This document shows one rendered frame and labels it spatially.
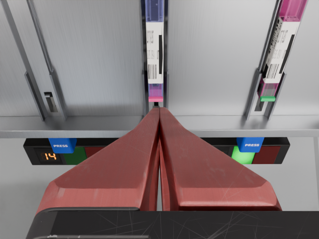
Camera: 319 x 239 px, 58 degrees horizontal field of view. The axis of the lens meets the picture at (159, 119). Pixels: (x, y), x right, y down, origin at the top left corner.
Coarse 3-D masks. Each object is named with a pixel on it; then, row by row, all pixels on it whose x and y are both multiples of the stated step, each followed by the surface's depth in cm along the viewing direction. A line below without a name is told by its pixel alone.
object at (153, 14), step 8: (152, 0) 22; (160, 0) 22; (152, 8) 22; (160, 8) 22; (152, 16) 23; (160, 16) 23; (152, 88) 28; (160, 88) 28; (152, 96) 28; (160, 96) 28
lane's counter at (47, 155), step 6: (36, 150) 37; (42, 150) 37; (48, 150) 37; (42, 156) 38; (48, 156) 38; (54, 156) 38; (42, 162) 39; (48, 162) 39; (54, 162) 39; (60, 162) 39
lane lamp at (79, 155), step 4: (76, 148) 37; (80, 148) 37; (76, 152) 37; (80, 152) 37; (84, 152) 37; (64, 156) 38; (68, 156) 38; (72, 156) 38; (76, 156) 38; (80, 156) 38; (84, 156) 38; (68, 160) 38; (72, 160) 38; (76, 160) 38; (80, 160) 38; (68, 164) 39; (72, 164) 39; (76, 164) 39
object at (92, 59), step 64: (0, 0) 23; (64, 0) 23; (128, 0) 23; (192, 0) 23; (256, 0) 23; (0, 64) 27; (64, 64) 27; (128, 64) 27; (192, 64) 27; (256, 64) 27
